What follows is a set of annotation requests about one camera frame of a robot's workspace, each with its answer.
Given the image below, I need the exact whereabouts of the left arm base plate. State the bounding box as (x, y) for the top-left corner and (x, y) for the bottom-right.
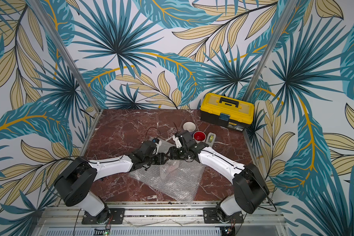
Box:
(82, 207), (125, 225)

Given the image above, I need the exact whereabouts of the right aluminium frame post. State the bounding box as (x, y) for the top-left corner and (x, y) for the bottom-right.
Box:
(242, 0), (298, 102)

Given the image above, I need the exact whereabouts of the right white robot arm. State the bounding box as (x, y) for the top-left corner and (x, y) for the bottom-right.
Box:
(169, 132), (269, 217)

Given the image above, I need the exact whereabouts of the small green white box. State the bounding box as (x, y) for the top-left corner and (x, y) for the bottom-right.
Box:
(205, 132), (216, 147)

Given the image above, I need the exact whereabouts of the white mug red inside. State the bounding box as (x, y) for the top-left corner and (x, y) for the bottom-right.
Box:
(193, 131), (207, 143)

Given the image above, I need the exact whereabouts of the front aluminium rail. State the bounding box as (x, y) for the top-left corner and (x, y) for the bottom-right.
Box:
(33, 201), (289, 236)

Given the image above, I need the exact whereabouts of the clear bubble wrap sheet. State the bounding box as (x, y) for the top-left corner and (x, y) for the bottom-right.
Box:
(127, 140), (206, 203)

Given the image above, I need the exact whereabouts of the left aluminium frame post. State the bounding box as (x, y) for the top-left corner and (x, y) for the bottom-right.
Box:
(28, 0), (101, 113)

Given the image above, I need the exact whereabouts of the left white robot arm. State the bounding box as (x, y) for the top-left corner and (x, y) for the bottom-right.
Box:
(54, 138), (166, 219)

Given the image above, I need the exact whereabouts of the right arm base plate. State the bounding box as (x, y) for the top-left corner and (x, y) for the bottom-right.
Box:
(203, 207), (244, 224)

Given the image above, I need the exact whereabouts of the aluminium frame post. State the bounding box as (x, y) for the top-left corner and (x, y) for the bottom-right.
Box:
(242, 0), (298, 102)
(28, 0), (101, 113)

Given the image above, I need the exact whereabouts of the lavender mug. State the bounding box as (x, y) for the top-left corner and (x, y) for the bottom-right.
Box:
(183, 122), (197, 136)

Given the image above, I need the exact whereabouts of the yellow black toolbox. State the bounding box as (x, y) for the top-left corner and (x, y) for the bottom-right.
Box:
(200, 93), (255, 131)

